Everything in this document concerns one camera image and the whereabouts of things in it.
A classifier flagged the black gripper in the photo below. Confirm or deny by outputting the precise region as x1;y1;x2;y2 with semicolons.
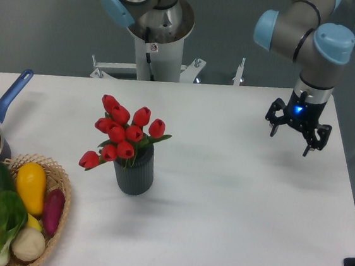
265;90;332;157

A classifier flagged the red tulip bouquet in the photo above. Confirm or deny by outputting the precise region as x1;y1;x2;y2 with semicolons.
78;94;171;171

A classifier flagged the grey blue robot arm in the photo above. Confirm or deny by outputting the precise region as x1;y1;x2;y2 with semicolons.
100;0;355;150

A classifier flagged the dark grey ribbed vase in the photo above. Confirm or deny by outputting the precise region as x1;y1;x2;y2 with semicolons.
113;145;155;196

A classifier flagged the woven bamboo basket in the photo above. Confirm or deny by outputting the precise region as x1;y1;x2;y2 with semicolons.
0;154;72;266

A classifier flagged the purple eggplant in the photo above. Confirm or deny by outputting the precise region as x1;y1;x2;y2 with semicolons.
42;189;65;236

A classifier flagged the yellow squash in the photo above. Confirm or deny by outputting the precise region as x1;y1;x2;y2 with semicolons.
16;162;47;217

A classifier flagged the green bok choy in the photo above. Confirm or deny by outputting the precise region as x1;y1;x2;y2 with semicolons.
0;191;28;266

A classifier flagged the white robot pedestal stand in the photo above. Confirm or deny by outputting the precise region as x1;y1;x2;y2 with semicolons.
89;0;253;94

